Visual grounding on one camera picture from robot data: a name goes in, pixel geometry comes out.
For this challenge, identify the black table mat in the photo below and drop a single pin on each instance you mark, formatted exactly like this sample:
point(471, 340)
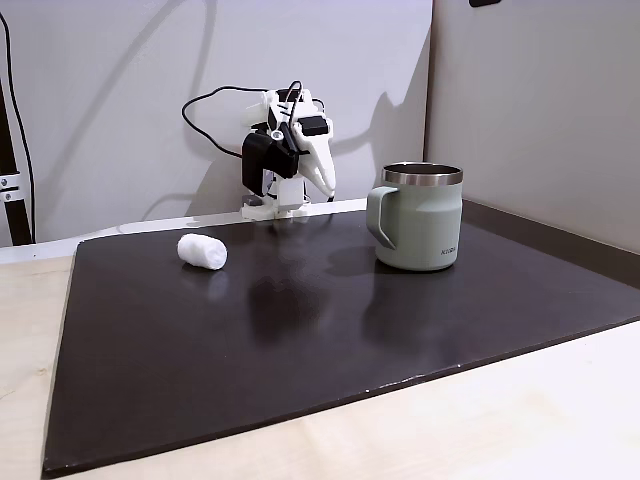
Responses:
point(250, 350)

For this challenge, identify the sage green steel mug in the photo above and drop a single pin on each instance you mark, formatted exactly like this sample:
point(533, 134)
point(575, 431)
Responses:
point(420, 225)

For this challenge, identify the white stand bracket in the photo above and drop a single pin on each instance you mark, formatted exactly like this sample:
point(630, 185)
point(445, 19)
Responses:
point(10, 189)

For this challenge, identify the black wall fixture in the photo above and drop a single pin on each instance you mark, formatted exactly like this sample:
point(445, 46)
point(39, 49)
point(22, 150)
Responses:
point(484, 2)

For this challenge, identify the black stand pole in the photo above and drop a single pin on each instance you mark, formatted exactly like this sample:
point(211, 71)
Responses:
point(12, 220)

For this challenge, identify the white gauze roll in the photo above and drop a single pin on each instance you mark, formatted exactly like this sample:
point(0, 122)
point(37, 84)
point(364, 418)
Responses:
point(202, 251)

